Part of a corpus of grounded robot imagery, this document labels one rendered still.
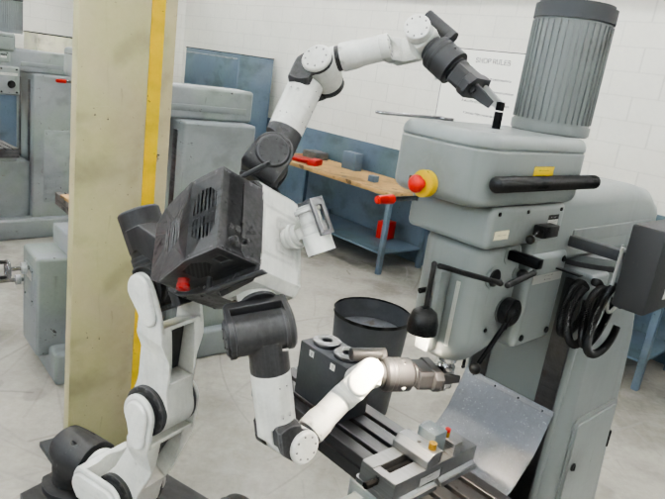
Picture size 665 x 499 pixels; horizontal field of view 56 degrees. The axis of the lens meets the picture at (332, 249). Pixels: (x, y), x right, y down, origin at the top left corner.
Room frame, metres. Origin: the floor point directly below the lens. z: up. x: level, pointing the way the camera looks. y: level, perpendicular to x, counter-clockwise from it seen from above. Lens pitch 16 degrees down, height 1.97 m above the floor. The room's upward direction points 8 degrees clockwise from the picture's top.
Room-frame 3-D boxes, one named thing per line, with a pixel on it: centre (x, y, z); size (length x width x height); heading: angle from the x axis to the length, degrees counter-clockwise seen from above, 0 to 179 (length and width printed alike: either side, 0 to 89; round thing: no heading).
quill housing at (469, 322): (1.53, -0.35, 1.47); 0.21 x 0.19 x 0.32; 44
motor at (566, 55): (1.70, -0.52, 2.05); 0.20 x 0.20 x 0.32
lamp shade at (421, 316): (1.37, -0.23, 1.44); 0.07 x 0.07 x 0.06
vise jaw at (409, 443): (1.49, -0.30, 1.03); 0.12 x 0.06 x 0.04; 44
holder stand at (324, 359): (1.82, -0.06, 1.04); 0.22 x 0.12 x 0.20; 44
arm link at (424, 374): (1.49, -0.26, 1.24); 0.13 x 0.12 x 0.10; 19
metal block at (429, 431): (1.52, -0.34, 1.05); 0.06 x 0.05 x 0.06; 44
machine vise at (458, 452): (1.50, -0.32, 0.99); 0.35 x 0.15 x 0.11; 134
